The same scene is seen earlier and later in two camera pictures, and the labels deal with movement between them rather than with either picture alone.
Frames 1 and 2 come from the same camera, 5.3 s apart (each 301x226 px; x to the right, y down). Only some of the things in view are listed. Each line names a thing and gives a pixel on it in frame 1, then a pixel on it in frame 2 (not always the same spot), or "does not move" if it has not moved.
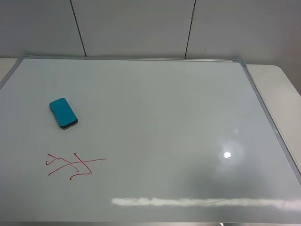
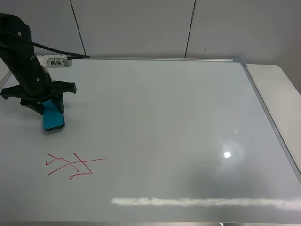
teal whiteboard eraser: [63, 113] to [53, 119]
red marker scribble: [75, 153] does not move
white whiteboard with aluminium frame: [141, 140] does not move
